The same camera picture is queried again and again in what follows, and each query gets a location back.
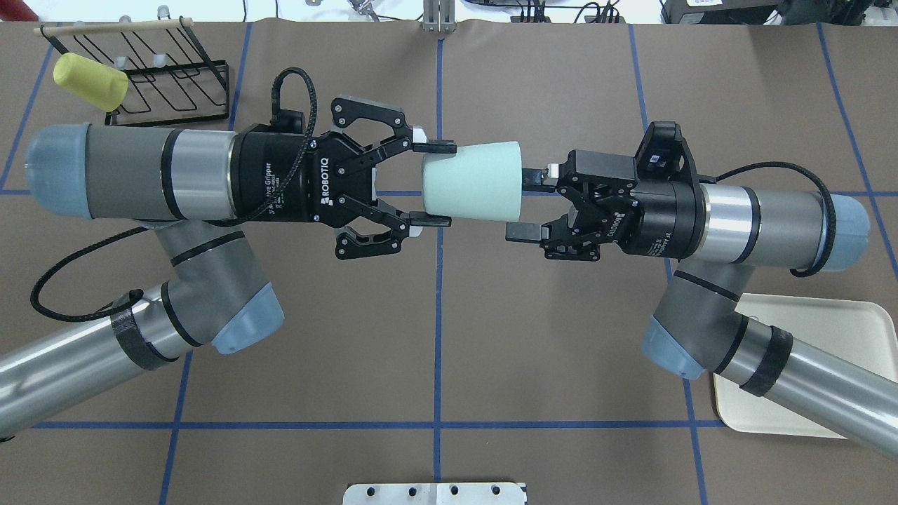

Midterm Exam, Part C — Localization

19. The black wire cup rack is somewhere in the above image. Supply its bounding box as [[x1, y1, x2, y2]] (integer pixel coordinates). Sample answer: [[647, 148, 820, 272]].
[[41, 26, 231, 127]]

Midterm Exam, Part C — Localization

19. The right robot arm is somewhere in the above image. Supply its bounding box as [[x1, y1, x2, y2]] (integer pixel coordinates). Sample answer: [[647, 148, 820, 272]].
[[506, 149, 896, 459]]

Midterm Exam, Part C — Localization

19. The yellow cup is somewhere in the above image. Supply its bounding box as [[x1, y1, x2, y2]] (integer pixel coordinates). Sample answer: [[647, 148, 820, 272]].
[[53, 53, 130, 112]]

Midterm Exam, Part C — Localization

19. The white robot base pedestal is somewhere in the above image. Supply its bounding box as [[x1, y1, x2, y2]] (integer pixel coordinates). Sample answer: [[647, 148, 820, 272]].
[[341, 482, 528, 504]]

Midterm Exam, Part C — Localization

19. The wooden rack handle rod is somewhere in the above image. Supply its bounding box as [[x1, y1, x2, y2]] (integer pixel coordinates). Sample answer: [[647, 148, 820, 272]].
[[33, 17, 194, 37]]

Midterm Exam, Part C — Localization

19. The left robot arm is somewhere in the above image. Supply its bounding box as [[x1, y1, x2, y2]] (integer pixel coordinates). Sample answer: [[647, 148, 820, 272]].
[[2, 93, 457, 441]]

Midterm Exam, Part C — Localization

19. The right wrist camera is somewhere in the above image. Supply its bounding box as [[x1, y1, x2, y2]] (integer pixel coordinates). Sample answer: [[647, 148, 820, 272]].
[[634, 121, 699, 186]]

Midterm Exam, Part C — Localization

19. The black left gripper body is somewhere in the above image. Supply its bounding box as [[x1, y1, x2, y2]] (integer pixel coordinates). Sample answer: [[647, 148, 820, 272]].
[[230, 127, 377, 227]]

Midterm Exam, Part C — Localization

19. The cream rabbit tray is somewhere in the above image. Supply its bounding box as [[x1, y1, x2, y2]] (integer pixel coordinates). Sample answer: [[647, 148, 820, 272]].
[[713, 293, 896, 439]]

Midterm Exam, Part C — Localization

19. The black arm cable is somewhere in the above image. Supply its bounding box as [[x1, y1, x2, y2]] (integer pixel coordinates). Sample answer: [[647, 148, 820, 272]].
[[702, 163, 837, 276], [30, 67, 319, 322]]

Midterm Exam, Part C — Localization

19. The light green cup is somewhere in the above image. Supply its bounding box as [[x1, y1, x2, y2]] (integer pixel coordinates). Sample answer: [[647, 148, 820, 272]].
[[422, 141, 523, 222]]

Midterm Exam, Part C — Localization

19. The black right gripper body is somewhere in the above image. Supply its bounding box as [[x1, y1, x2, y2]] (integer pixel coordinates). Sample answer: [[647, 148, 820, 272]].
[[597, 151, 706, 259]]

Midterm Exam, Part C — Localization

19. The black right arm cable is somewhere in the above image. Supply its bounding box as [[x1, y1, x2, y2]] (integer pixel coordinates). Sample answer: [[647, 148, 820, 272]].
[[702, 163, 837, 276]]

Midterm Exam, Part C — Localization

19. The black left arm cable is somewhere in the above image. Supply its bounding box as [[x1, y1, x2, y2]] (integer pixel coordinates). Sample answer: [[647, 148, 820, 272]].
[[30, 67, 319, 322]]

